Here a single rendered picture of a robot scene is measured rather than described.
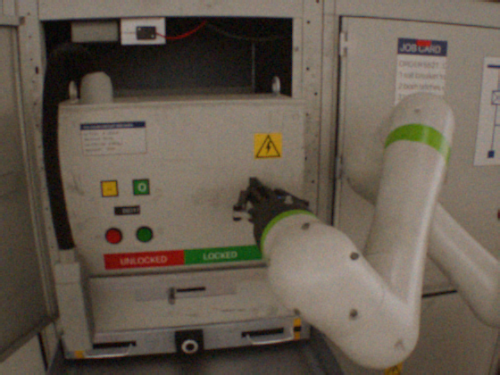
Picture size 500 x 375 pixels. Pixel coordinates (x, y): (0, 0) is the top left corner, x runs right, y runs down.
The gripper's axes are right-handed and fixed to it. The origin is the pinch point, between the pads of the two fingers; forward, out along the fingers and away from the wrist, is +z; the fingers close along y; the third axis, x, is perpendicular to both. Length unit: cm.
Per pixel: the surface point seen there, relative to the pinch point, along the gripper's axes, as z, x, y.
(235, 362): -1.0, -38.4, -4.6
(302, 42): 25.1, 28.2, 16.1
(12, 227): 19, -12, -53
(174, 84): 103, 15, -13
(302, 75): 24.9, 20.3, 16.2
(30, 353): 23, -49, -56
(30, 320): 19, -37, -53
